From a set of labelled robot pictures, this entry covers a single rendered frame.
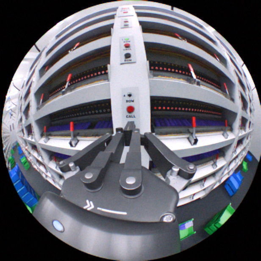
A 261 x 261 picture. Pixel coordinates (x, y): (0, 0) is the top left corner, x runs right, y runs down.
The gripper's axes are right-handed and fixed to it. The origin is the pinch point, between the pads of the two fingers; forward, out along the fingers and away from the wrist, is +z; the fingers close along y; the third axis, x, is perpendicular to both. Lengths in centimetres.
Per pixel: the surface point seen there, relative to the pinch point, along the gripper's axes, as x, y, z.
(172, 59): 31.8, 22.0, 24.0
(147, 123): 0.5, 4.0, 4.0
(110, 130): -2.9, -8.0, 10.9
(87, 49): 27.8, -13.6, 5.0
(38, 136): -4, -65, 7
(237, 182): -67, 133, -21
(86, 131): -3.0, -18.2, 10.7
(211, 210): -76, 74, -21
